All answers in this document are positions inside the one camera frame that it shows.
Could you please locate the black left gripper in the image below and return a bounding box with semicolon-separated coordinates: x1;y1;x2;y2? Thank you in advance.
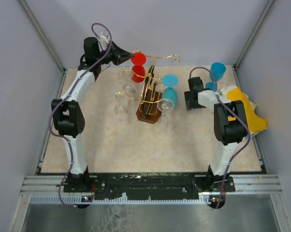
96;40;134;66

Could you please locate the red plastic wine glass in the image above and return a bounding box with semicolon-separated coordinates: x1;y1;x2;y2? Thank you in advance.
131;52;147;83

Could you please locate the blue wine glass front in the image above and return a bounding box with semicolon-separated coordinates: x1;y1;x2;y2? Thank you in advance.
162;74;179;108

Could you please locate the blue wine glass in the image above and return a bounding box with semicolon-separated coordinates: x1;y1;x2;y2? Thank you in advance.
206;62;226;91
162;74;179;108

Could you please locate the clear wine glass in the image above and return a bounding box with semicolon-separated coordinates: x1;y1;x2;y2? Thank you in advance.
123;69;136;95
114;91;128;116
157;98;174;128

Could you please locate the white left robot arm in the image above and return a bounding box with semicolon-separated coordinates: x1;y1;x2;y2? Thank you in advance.
50;36;133;192

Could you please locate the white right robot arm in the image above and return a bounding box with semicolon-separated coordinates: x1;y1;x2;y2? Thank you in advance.
184;77;248;191

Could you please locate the yellow patterned cloth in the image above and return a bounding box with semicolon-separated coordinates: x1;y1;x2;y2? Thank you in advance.
219;85;268;137

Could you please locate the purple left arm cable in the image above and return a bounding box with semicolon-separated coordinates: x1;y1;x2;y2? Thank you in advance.
50;23;112;208

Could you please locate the gold wire glass rack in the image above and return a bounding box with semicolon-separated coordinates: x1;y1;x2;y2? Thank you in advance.
126;50;180;124

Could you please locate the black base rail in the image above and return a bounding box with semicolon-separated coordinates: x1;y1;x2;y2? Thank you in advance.
22;166;281;209

